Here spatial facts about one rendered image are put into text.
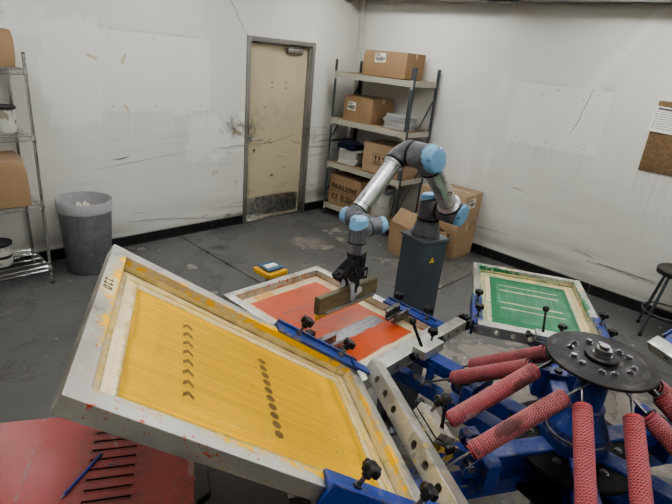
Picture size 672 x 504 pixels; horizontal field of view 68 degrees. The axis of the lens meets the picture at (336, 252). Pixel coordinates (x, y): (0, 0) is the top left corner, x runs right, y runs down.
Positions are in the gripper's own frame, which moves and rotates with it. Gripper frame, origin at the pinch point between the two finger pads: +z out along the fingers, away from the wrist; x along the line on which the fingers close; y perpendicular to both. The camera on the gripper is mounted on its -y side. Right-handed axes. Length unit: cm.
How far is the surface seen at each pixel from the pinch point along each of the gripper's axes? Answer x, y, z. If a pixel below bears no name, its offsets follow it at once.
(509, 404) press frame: -76, -1, 7
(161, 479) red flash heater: -40, -104, -2
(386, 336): -17.2, 8.1, 13.6
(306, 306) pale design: 22.2, -1.8, 13.6
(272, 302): 34.2, -12.0, 13.6
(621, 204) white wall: -3, 380, 14
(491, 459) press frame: -85, -32, 4
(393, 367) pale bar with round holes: -38.9, -15.9, 6.6
